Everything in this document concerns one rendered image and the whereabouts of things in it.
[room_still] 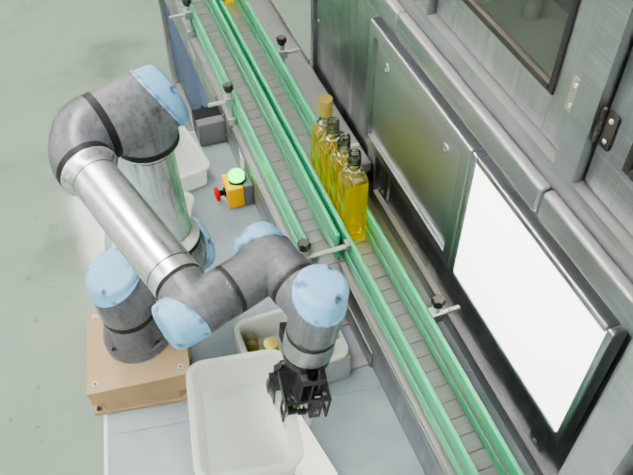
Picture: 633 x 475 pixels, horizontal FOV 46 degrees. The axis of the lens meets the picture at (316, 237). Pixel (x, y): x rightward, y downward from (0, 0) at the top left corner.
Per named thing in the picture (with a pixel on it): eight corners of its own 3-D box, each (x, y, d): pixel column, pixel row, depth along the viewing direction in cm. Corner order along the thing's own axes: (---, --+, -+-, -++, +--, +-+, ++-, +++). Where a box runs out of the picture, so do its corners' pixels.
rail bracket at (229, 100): (238, 126, 210) (235, 87, 200) (213, 132, 208) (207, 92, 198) (234, 118, 212) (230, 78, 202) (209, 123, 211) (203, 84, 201)
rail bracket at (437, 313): (458, 335, 163) (467, 298, 153) (430, 345, 162) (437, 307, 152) (449, 321, 166) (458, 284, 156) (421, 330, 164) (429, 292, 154)
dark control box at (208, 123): (227, 142, 224) (224, 120, 218) (201, 148, 223) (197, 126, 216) (219, 125, 230) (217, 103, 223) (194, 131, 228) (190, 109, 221)
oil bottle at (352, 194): (365, 238, 181) (370, 173, 165) (344, 245, 180) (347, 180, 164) (356, 222, 185) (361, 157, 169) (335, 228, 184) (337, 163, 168)
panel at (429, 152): (572, 439, 136) (630, 330, 110) (558, 444, 135) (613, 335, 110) (373, 133, 192) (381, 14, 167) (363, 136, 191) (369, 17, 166)
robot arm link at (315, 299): (324, 249, 103) (365, 290, 99) (313, 298, 111) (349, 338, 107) (279, 271, 99) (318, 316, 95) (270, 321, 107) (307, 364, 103)
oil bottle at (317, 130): (338, 191, 192) (340, 125, 176) (317, 196, 191) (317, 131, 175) (331, 176, 196) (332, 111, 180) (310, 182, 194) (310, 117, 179)
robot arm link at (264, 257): (206, 246, 105) (251, 299, 99) (271, 207, 109) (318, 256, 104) (212, 277, 111) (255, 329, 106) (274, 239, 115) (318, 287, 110)
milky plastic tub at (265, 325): (350, 375, 171) (352, 353, 164) (256, 405, 165) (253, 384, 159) (323, 316, 182) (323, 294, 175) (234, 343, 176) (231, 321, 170)
